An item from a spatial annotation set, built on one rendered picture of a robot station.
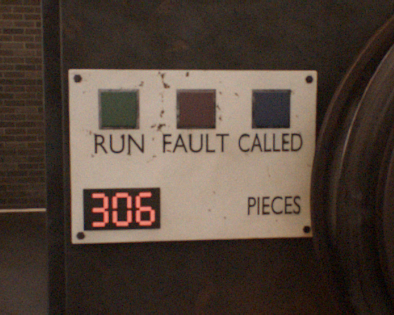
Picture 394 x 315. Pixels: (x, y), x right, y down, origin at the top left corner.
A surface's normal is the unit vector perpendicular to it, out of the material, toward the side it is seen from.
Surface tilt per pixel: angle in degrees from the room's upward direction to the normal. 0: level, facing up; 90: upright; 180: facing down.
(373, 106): 90
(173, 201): 90
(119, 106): 90
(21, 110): 90
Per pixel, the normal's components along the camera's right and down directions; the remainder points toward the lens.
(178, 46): 0.12, 0.10
